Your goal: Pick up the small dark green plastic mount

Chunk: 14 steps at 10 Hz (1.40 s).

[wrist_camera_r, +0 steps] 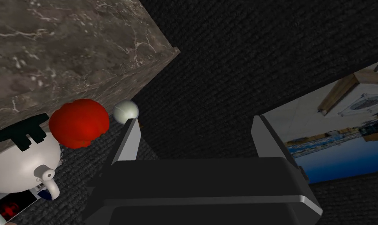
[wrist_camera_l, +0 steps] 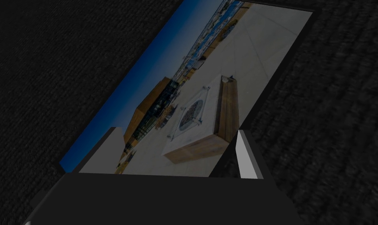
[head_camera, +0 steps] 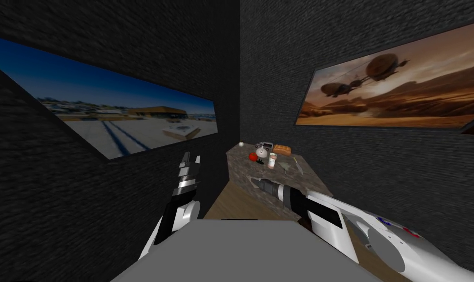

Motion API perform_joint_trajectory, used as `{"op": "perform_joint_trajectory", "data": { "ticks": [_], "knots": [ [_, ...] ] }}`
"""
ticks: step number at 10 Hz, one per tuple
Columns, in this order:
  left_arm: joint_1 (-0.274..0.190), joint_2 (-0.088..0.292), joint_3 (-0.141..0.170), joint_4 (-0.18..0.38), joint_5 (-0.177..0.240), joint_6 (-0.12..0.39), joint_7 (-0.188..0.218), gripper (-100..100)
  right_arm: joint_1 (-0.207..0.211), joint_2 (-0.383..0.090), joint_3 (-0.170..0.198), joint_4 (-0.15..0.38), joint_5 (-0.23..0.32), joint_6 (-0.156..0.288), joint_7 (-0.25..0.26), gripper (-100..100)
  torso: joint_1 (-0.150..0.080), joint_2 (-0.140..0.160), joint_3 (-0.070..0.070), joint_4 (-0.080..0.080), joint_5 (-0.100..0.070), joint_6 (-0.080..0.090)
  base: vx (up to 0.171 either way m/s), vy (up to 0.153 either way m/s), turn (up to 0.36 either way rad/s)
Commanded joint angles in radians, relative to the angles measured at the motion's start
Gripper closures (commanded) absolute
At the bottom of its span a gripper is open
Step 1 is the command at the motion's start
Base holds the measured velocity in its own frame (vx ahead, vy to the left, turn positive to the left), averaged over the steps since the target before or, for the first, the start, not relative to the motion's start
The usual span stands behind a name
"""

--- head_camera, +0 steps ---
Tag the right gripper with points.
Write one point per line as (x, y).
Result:
(269, 186)

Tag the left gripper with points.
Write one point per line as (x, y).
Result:
(189, 169)

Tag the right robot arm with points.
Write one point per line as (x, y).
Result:
(378, 231)

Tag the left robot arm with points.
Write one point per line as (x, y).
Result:
(173, 219)

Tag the grey spatula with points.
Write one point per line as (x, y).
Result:
(284, 168)

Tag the white and orange bottle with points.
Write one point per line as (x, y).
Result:
(272, 160)

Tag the red tomato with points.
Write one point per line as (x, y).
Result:
(253, 156)

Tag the silver knife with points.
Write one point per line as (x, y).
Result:
(298, 165)

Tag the silver kettle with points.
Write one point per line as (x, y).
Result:
(263, 150)

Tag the brown bread loaf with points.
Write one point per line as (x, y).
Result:
(282, 149)

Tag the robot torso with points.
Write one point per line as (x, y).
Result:
(245, 254)

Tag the blue sky landscape wall picture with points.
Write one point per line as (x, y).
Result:
(115, 117)

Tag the brown airships wall picture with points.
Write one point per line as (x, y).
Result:
(397, 90)

